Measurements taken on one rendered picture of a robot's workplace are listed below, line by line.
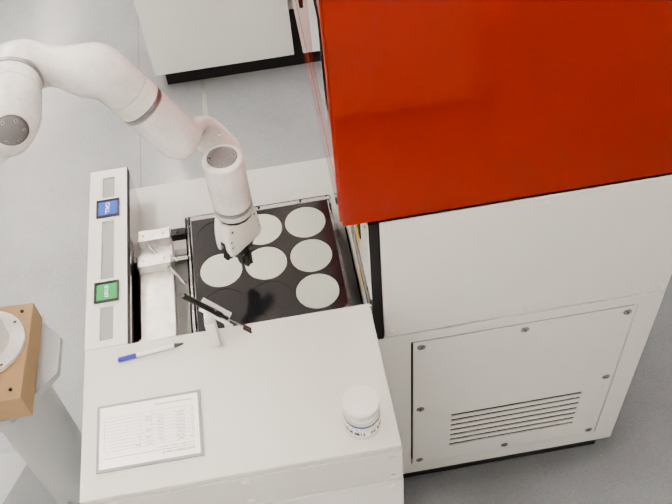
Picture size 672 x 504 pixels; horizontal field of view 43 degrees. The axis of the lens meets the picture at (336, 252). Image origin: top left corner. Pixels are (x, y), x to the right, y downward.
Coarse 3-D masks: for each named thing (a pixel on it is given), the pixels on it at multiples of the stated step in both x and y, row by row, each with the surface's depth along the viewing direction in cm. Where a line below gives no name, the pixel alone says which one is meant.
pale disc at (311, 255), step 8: (312, 240) 208; (320, 240) 208; (296, 248) 207; (304, 248) 207; (312, 248) 207; (320, 248) 207; (328, 248) 206; (296, 256) 206; (304, 256) 205; (312, 256) 205; (320, 256) 205; (328, 256) 205; (296, 264) 204; (304, 264) 204; (312, 264) 204; (320, 264) 204
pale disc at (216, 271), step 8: (216, 256) 207; (208, 264) 206; (216, 264) 206; (224, 264) 206; (232, 264) 205; (240, 264) 205; (200, 272) 204; (208, 272) 204; (216, 272) 204; (224, 272) 204; (232, 272) 204; (240, 272) 204; (208, 280) 203; (216, 280) 203; (224, 280) 202; (232, 280) 202
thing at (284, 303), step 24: (192, 240) 211; (288, 240) 209; (288, 264) 204; (336, 264) 203; (216, 288) 201; (240, 288) 201; (264, 288) 200; (288, 288) 200; (240, 312) 196; (264, 312) 196; (288, 312) 195; (312, 312) 195
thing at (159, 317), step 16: (160, 272) 208; (144, 288) 205; (160, 288) 205; (144, 304) 202; (160, 304) 202; (176, 304) 204; (144, 320) 199; (160, 320) 199; (176, 320) 200; (144, 336) 196
